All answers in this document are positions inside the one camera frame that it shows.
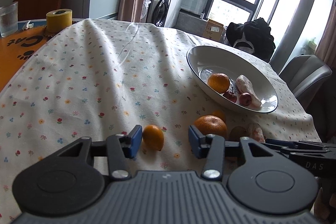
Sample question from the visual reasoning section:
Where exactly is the small orange kumquat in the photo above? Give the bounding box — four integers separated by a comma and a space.
142, 124, 165, 151

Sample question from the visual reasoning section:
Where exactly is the red cherry fruit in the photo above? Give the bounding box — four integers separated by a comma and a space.
239, 93, 252, 107

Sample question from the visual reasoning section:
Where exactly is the large orange mandarin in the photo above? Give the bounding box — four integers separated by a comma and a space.
207, 73, 230, 94

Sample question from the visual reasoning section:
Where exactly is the white kitchen cabinet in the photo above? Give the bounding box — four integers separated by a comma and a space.
165, 0, 182, 28

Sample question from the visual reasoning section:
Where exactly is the floral white tablecloth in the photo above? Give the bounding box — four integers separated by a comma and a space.
0, 18, 321, 222

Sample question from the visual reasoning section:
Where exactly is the white ceramic bowl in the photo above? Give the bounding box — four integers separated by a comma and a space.
186, 46, 278, 114

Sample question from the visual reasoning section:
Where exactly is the grey leather chair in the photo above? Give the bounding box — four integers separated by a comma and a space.
279, 55, 332, 110

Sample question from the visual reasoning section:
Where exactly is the right side curtain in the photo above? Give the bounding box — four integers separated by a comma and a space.
315, 0, 336, 68

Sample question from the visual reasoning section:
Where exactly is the cardboard box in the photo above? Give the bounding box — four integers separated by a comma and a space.
202, 19, 224, 42

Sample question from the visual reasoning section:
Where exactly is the black clothes pile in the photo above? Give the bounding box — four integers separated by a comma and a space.
226, 18, 276, 63

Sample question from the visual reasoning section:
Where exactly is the yellow tape roll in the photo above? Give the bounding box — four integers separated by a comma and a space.
46, 9, 72, 34

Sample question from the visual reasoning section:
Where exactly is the orange cat table mat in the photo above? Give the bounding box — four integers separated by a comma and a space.
1, 26, 58, 91

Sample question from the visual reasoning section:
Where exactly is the silver washing machine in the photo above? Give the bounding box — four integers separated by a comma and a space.
146, 0, 170, 27

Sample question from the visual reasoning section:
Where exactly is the clear glass cup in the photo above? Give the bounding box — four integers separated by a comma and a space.
0, 2, 18, 38

